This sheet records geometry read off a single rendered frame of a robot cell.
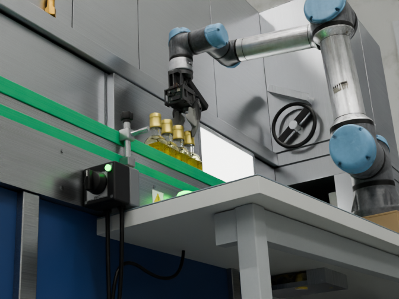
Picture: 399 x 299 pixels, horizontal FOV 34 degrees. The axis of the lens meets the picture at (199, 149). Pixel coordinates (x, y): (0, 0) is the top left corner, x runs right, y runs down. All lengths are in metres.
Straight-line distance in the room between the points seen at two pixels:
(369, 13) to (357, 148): 4.22
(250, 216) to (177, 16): 1.45
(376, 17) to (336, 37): 3.99
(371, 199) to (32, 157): 0.96
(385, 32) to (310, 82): 2.82
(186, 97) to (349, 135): 0.53
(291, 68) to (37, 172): 1.99
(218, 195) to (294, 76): 1.90
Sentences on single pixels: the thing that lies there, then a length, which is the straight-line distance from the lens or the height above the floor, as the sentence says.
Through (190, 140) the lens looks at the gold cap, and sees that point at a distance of 2.00.
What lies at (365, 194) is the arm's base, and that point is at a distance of 1.85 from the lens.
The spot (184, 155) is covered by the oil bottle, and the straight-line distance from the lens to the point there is 1.92.
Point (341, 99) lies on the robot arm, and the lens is 1.80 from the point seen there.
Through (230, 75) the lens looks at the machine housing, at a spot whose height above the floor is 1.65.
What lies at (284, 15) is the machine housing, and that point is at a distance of 3.20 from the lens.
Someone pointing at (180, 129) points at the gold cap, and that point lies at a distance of 1.96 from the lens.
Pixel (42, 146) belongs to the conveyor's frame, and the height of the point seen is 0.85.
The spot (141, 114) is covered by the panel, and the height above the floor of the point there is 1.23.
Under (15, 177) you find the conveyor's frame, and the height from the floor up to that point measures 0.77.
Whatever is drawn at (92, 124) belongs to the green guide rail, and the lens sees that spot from 1.42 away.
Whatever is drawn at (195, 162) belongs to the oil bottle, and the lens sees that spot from 1.96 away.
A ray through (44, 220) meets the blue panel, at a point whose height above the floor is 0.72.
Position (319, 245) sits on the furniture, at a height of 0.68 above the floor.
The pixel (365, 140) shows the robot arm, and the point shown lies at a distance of 1.73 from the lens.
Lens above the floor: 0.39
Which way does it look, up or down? 21 degrees up
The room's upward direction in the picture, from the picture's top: 3 degrees counter-clockwise
